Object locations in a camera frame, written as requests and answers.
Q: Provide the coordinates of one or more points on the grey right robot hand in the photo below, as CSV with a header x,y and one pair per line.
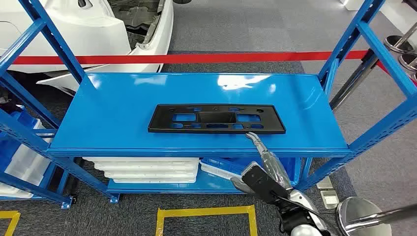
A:
x,y
277,169

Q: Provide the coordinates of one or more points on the long black plastic part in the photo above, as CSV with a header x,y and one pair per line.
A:
x,y
163,125

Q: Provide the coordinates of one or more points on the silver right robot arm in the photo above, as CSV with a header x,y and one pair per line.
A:
x,y
303,198

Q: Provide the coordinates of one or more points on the blue metal shelf rack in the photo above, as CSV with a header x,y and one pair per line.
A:
x,y
39,190
130,97

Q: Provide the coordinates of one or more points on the metal floor outlet plate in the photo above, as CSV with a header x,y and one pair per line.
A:
x,y
329,199
324,183

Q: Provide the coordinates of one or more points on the blue plastic crate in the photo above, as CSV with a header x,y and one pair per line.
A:
x,y
221,164
22,119

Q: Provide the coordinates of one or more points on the red barrier belt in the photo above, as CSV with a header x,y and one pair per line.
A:
x,y
195,58

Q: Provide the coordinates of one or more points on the black round floor base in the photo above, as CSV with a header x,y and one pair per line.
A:
x,y
181,1

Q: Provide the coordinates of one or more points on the white car body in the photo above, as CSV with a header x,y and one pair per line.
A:
x,y
65,32

